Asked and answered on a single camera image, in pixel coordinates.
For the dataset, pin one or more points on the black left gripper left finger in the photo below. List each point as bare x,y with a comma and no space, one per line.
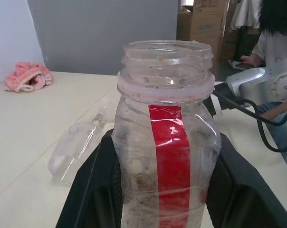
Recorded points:
93,190

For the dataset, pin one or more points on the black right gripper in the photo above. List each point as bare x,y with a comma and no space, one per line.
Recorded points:
209,105

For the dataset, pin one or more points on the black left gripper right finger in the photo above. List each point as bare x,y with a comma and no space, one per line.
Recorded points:
243,197

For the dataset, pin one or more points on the clear bottle with red tape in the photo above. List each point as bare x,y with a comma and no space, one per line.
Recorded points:
138,166

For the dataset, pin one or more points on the smartphone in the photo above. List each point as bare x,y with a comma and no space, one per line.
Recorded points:
238,65

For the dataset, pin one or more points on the large brown cardboard box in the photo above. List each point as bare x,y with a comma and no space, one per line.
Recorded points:
200,33

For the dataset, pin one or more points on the person in white shirt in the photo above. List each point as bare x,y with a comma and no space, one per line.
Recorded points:
276,45

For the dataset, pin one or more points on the white hanging garment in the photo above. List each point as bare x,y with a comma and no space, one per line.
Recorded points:
245,14

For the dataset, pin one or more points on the small brown cardboard box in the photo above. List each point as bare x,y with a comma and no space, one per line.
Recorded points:
210,6

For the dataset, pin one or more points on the pink knitted cloth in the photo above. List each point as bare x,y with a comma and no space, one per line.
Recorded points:
27,76

